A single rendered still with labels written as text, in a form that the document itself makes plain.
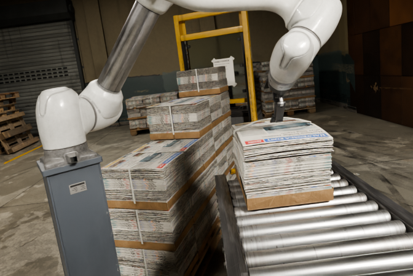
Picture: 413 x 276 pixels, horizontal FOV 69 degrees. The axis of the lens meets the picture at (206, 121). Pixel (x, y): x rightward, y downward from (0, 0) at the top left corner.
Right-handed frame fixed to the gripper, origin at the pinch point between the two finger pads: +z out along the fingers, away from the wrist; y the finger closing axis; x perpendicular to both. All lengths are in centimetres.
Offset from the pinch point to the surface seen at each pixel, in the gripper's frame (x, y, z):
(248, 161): -13.3, 23.7, -13.1
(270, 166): -6.3, 25.9, -10.9
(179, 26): -44, -150, 153
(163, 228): -54, 42, 56
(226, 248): -23, 48, -20
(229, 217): -21.2, 40.0, -6.2
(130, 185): -68, 19, 49
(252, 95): 21, -72, 168
